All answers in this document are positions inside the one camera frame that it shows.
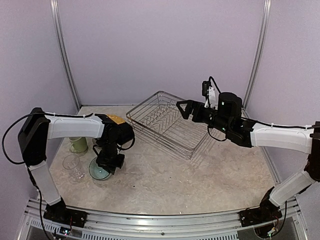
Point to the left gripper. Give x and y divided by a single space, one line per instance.
107 166

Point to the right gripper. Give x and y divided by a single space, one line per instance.
197 107

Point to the pale green mug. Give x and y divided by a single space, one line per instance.
78 145

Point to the clear glass cup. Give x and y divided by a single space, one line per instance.
73 165

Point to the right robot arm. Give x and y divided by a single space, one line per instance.
227 118

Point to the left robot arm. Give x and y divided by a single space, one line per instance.
110 132

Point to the metal wire dish rack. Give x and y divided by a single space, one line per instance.
158 119

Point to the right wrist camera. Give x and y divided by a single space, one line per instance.
210 91

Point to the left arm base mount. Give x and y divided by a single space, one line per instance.
70 217

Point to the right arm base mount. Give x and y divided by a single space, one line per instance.
258 215

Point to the right aluminium corner post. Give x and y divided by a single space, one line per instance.
258 52

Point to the aluminium corner post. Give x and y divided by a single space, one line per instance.
54 6
258 52

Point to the aluminium front rail frame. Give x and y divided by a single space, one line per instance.
104 225

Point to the left aluminium corner post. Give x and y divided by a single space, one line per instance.
54 6

